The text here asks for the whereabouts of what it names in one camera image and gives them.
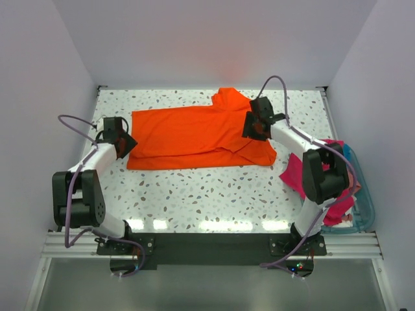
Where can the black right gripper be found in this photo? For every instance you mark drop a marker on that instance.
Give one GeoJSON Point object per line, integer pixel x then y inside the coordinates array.
{"type": "Point", "coordinates": [247, 130]}

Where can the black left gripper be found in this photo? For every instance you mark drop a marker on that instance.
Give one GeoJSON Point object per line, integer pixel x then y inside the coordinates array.
{"type": "Point", "coordinates": [131, 144]}

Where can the orange t shirt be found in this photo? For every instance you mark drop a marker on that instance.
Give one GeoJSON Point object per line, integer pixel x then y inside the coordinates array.
{"type": "Point", "coordinates": [197, 136]}

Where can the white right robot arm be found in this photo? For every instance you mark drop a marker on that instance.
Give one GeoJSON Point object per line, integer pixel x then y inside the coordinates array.
{"type": "Point", "coordinates": [324, 172]}

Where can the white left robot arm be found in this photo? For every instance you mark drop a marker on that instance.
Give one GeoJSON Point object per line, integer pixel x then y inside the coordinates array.
{"type": "Point", "coordinates": [78, 200]}

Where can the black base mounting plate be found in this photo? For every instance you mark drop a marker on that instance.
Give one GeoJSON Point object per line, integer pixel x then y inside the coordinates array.
{"type": "Point", "coordinates": [148, 251]}

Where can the pink t shirt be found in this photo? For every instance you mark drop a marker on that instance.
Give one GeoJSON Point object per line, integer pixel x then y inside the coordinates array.
{"type": "Point", "coordinates": [292, 177]}

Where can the salmon t shirt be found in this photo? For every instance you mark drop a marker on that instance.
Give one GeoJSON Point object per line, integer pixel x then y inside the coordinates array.
{"type": "Point", "coordinates": [354, 186]}

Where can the clear blue plastic bin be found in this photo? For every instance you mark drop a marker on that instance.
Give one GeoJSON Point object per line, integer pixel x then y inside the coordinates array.
{"type": "Point", "coordinates": [363, 208]}

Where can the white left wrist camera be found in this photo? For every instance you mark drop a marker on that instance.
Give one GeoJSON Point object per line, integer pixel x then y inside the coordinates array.
{"type": "Point", "coordinates": [100, 123]}

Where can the aluminium frame rail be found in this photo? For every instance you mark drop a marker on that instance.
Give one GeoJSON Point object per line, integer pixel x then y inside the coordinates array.
{"type": "Point", "coordinates": [354, 246]}

